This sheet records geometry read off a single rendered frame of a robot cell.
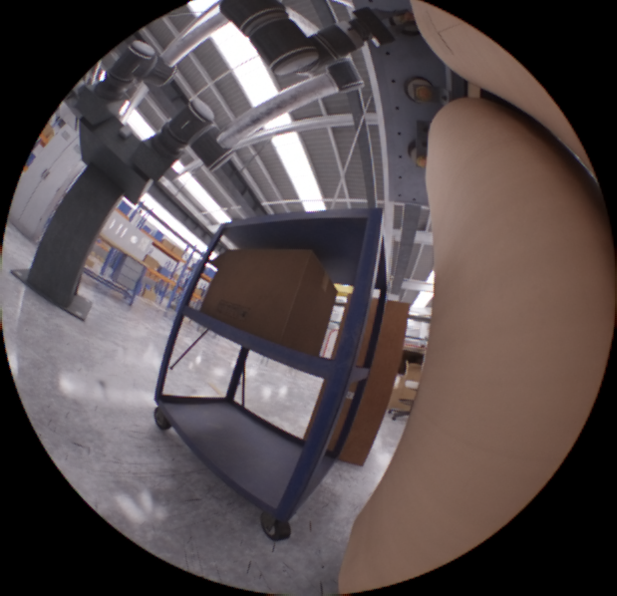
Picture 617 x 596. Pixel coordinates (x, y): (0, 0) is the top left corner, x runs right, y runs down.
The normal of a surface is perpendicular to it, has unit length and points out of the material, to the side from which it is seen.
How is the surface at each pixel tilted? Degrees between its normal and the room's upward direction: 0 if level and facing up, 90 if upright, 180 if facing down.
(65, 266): 90
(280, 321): 90
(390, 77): 180
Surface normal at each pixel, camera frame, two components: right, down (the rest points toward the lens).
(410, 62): -0.30, 0.90
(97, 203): 0.85, 0.10
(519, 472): -0.88, -0.39
